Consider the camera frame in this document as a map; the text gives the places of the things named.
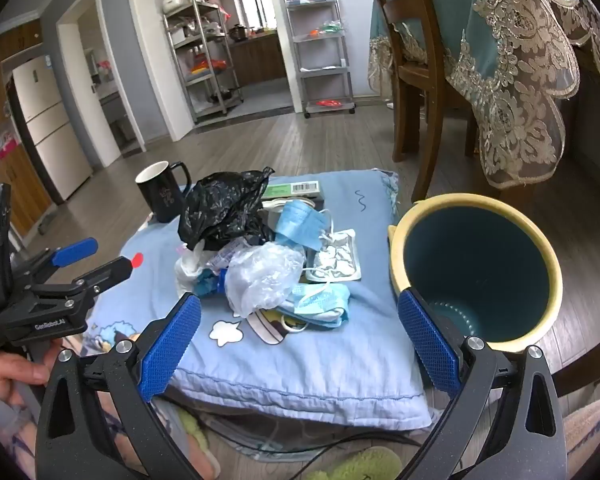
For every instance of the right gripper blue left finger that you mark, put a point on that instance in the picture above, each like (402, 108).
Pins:
(163, 343)

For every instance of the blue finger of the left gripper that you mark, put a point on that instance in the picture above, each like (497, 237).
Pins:
(47, 263)
(91, 284)

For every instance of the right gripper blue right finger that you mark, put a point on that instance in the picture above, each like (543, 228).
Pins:
(439, 358)

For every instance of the blue face mask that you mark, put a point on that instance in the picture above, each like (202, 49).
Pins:
(325, 305)
(301, 224)

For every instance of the clear plastic bag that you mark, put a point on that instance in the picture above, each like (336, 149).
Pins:
(262, 277)

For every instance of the black plastic bag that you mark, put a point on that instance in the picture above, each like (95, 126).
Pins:
(224, 206)

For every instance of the green white cardboard box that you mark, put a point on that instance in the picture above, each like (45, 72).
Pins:
(306, 191)

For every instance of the yellow rimmed teal trash bin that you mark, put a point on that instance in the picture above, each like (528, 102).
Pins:
(480, 263)

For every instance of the person's left hand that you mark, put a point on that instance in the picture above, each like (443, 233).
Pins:
(15, 368)

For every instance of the blue cartoon cushion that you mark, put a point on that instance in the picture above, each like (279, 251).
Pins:
(362, 373)

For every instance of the green slipper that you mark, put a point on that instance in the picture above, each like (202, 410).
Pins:
(375, 463)

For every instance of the black ceramic mug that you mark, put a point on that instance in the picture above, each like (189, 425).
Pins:
(160, 190)

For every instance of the silver foil mask packet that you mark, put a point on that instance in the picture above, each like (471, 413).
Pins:
(337, 260)

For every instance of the white refrigerator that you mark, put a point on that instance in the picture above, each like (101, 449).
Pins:
(45, 129)

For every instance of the steel kitchen rack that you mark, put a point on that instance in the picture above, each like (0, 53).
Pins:
(200, 47)

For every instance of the wooden dining chair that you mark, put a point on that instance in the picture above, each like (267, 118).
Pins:
(421, 93)

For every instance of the grey rolling shelf cart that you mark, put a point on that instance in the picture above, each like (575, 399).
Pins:
(321, 57)

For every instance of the teal lace tablecloth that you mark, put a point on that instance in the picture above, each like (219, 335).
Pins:
(513, 61)

